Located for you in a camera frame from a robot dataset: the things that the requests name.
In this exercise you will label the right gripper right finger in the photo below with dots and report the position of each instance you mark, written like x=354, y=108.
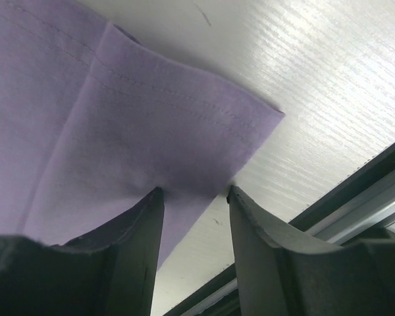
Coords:
x=283, y=271

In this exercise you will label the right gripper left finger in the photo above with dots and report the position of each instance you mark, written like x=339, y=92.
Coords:
x=107, y=271

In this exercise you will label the purple t shirt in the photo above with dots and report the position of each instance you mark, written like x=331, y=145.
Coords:
x=91, y=121

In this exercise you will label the aluminium front rail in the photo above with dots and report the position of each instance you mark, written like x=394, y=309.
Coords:
x=201, y=279

